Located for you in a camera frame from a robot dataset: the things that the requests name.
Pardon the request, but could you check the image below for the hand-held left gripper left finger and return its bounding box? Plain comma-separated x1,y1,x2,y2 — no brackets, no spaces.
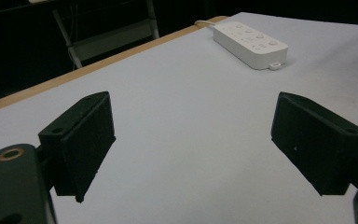
37,91,117,203

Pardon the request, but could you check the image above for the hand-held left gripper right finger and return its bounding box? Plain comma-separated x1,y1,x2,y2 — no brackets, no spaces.
270,91,358,197

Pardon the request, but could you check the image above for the grey metal stand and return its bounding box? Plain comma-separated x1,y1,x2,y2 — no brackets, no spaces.
51,0,160,69

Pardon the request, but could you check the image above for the white power strip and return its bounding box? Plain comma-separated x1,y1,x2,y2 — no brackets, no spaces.
212,21,289,72

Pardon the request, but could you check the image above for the white power strip cable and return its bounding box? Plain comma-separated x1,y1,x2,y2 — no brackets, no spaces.
194,20,216,28

